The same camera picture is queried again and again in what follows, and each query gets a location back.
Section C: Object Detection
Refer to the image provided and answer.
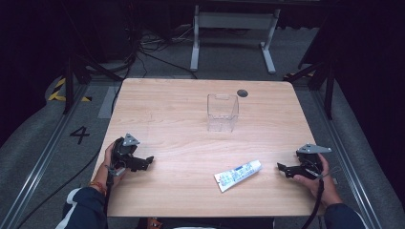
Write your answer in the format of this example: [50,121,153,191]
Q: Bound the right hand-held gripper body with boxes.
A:
[295,143,332,179]

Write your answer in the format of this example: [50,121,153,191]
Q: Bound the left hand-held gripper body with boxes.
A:
[112,133,141,171]

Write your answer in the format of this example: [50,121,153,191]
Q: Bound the person's left hand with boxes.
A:
[94,141,128,192]

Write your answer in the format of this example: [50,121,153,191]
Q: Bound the person's right hand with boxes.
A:
[292,154,344,208]

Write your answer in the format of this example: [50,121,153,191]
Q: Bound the white toothpaste tube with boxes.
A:
[213,159,263,194]

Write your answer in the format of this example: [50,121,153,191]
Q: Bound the black tripod stand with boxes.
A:
[61,52,123,115]
[283,60,336,120]

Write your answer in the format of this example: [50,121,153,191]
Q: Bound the yellow black floor tape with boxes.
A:
[47,76,94,103]

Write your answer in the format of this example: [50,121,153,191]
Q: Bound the clear plastic container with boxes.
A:
[206,93,240,134]

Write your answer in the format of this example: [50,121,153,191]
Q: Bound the grey metal stand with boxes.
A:
[189,5,282,75]

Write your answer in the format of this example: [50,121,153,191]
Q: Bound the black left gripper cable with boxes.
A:
[102,163,117,220]

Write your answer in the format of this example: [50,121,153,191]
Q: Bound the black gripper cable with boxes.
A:
[300,177,326,229]
[102,163,117,220]

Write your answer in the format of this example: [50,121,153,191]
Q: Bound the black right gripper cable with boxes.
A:
[300,177,326,229]

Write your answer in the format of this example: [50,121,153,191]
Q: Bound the metal floor rail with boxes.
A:
[310,89,399,229]
[0,83,91,229]

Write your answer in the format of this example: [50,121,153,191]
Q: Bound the orange wrist bracelet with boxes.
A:
[88,180,107,196]

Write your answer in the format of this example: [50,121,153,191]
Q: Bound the black floor cable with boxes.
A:
[15,144,105,229]

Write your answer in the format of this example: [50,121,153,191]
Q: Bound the bundle of floor cables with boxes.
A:
[109,23,199,115]

